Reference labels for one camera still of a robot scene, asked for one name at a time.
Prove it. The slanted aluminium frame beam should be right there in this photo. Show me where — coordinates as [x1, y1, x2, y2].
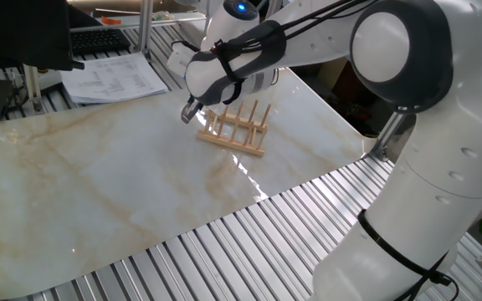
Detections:
[368, 111, 418, 163]

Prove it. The metal base plate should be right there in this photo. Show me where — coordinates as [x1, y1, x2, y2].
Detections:
[180, 19, 208, 45]

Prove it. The black monitor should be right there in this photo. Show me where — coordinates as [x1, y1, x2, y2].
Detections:
[0, 0, 86, 72]

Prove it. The black velcro strap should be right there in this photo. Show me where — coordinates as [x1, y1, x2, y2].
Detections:
[210, 38, 246, 105]

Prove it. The stack of printed papers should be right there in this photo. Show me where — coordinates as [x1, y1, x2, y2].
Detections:
[59, 51, 170, 105]

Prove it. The steel cleaver knife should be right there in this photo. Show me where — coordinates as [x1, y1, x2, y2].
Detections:
[180, 96, 205, 125]

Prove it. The short aluminium profile post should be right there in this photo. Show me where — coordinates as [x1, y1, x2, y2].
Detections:
[23, 64, 44, 112]

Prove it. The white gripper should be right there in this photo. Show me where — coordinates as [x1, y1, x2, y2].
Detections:
[166, 39, 203, 108]

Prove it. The black cable tie band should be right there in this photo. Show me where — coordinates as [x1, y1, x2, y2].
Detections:
[356, 208, 454, 288]

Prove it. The black keyboard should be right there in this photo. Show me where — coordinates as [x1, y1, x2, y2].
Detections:
[69, 28, 132, 56]

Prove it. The wooden slotted rack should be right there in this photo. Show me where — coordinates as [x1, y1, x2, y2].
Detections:
[196, 99, 273, 158]

